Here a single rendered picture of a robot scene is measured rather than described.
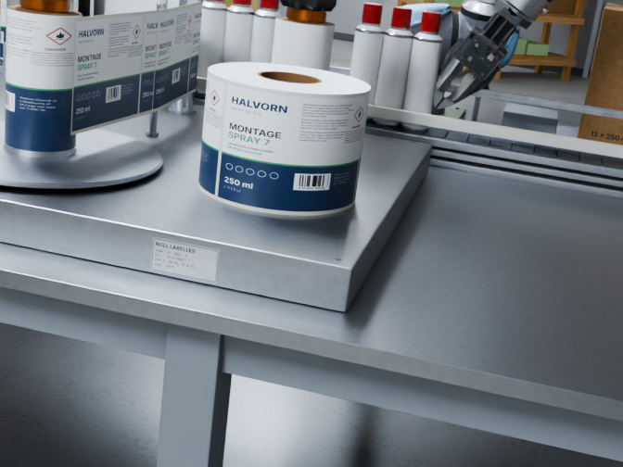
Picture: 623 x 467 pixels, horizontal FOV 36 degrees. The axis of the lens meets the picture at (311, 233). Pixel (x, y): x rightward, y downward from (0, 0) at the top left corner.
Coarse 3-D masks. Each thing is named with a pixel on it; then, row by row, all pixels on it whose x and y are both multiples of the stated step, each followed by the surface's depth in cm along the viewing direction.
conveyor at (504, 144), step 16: (0, 64) 182; (384, 128) 168; (400, 128) 169; (432, 128) 173; (480, 144) 164; (496, 144) 166; (512, 144) 171; (528, 144) 169; (576, 160) 161; (592, 160) 162; (608, 160) 164
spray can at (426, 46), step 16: (432, 16) 163; (432, 32) 164; (416, 48) 164; (432, 48) 164; (416, 64) 165; (432, 64) 165; (416, 80) 166; (432, 80) 166; (416, 96) 166; (432, 96) 167; (416, 128) 168
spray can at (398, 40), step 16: (400, 16) 164; (400, 32) 165; (384, 48) 167; (400, 48) 165; (384, 64) 167; (400, 64) 166; (384, 80) 167; (400, 80) 167; (384, 96) 168; (400, 96) 168
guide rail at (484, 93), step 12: (336, 72) 174; (348, 72) 174; (480, 96) 169; (492, 96) 169; (504, 96) 168; (516, 96) 168; (528, 96) 167; (564, 108) 166; (576, 108) 166; (588, 108) 165; (600, 108) 165
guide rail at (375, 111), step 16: (368, 112) 168; (384, 112) 167; (400, 112) 166; (416, 112) 166; (448, 128) 165; (464, 128) 164; (480, 128) 164; (496, 128) 163; (512, 128) 163; (544, 144) 162; (560, 144) 161; (576, 144) 161; (592, 144) 160; (608, 144) 159
